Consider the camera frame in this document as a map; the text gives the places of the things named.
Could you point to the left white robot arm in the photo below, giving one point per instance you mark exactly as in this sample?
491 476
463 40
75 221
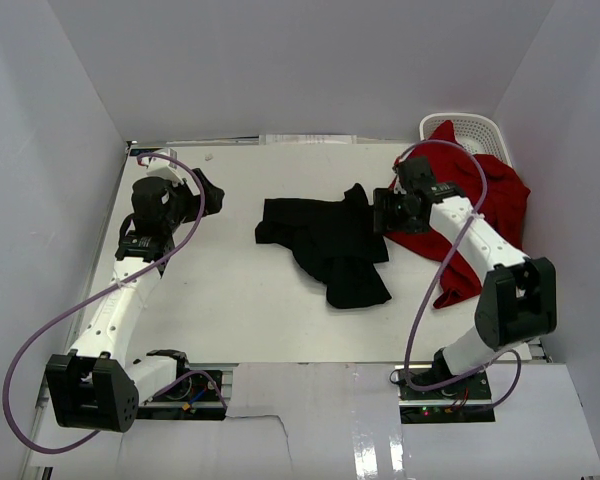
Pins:
94 386

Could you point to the black t shirt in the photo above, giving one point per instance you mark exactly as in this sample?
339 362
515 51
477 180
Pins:
333 242

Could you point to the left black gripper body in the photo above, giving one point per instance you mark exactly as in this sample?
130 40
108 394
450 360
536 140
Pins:
184 205

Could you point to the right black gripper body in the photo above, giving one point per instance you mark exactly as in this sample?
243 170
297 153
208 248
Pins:
395 202

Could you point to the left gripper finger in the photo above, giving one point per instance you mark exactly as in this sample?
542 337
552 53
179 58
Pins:
211 202
206 187

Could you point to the white plastic basket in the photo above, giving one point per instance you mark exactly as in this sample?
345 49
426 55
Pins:
476 133

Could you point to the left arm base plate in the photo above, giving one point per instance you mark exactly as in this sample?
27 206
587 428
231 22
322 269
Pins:
194 399

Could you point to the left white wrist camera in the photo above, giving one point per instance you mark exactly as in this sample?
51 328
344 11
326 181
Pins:
159 163

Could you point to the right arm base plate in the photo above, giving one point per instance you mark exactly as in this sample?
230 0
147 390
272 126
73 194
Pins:
468 401

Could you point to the red t shirt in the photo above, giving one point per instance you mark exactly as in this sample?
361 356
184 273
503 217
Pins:
504 208

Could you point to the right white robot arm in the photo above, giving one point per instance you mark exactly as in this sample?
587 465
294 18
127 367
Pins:
517 302

